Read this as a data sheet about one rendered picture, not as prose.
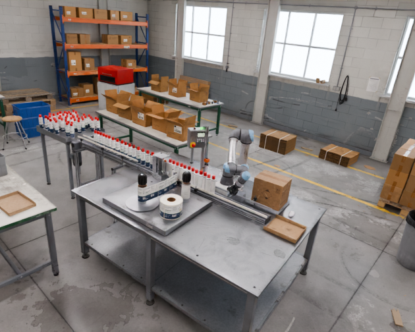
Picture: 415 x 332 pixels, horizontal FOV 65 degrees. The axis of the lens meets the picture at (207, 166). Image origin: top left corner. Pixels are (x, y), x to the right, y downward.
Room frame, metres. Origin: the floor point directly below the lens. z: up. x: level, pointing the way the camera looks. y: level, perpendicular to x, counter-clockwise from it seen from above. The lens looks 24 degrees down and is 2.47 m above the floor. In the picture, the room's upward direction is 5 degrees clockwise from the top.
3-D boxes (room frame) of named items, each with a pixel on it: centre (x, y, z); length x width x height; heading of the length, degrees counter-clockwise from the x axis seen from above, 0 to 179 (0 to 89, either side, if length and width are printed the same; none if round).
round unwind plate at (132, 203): (2.58, 0.57, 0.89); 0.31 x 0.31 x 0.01
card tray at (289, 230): (2.43, -0.74, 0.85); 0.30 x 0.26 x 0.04; 56
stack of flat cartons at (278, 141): (6.83, -1.50, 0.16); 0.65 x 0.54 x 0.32; 55
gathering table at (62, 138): (4.39, 1.99, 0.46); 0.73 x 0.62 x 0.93; 56
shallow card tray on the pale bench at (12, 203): (2.51, 1.73, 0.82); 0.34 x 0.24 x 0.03; 56
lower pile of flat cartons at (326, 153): (6.44, -2.74, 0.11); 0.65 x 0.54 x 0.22; 47
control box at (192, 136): (3.12, 0.13, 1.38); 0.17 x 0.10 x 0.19; 111
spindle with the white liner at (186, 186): (2.71, 0.18, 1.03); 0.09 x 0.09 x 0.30
